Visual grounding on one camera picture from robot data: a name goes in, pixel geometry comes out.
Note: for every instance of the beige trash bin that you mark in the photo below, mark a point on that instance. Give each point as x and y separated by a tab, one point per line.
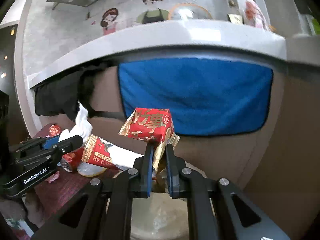
159	216

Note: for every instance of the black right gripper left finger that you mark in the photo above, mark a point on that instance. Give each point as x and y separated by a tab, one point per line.
140	183

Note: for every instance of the sauce bottle with label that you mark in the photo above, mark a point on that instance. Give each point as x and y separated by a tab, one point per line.
234	14

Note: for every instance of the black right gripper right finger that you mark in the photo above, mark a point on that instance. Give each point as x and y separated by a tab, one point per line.
176	182

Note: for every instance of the blue towel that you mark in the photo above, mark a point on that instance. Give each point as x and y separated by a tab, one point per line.
205	97

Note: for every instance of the orange rimmed splatter screen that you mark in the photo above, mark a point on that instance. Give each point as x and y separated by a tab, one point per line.
188	11

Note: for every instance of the red paper cup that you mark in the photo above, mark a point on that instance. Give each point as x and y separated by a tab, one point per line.
54	130

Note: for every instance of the grey kitchen countertop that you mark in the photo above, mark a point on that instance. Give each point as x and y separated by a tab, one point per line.
300	48

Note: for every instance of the black refrigerator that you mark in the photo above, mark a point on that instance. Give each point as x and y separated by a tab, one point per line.
7	50

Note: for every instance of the red drink bottle orange cap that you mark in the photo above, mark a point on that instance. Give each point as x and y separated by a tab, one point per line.
255	16

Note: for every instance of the round yellow scrubber pad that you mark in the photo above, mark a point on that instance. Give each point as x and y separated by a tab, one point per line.
90	170

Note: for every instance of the pink plastic piece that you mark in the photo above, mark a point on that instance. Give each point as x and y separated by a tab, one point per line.
53	177

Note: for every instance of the black cloth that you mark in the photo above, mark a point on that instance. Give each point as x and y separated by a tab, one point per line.
65	95

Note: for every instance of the red plaid tablecloth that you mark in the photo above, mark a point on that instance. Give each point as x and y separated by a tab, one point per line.
49	198

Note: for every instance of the crushed red soda can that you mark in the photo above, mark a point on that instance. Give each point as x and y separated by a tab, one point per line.
70	161

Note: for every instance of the red and gold snack wrapper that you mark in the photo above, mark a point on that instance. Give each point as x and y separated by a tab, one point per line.
100	152

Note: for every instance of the white tissue paper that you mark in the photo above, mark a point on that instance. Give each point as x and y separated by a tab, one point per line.
82	128

